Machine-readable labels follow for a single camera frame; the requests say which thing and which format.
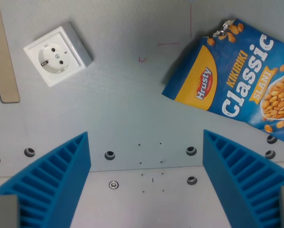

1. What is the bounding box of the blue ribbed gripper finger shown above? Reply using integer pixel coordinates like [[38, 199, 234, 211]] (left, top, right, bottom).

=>
[[202, 129, 284, 228], [0, 131, 92, 228]]

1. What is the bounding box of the blue Hrusty Classic peanut bag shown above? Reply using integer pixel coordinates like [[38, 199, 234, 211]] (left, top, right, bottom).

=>
[[161, 18, 284, 144]]

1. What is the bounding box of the beige wooden strip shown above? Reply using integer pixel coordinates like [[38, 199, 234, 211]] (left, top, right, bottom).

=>
[[0, 0, 21, 104]]

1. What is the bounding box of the white wall power socket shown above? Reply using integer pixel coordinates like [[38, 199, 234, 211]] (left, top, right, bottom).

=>
[[23, 21, 94, 88]]

